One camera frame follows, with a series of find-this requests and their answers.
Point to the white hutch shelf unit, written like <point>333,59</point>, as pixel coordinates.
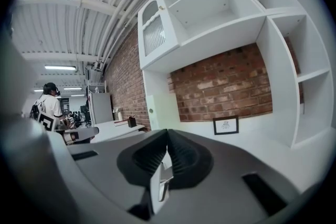
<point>218,34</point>

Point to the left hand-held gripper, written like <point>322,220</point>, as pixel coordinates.
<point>47,122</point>

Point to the ceiling tube lamp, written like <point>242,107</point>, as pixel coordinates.
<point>60,68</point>
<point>73,88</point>

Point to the white vase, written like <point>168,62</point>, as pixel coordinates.
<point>119,116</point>

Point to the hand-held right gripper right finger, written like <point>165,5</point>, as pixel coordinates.
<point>228,165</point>

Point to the black picture frame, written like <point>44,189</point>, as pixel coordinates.
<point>225,125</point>

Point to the large metal binder clip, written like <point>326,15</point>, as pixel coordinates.
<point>155,191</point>

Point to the red book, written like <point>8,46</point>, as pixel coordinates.
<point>120,123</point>

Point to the small dark box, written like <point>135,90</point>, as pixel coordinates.
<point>132,122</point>

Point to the plain white desk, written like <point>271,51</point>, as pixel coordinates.
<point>113,131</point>

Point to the white desk with drawers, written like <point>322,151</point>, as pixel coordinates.
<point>262,149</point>

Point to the grey metal cabinet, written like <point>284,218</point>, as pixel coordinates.
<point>102,107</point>

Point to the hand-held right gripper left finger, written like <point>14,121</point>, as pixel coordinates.
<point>105,165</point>

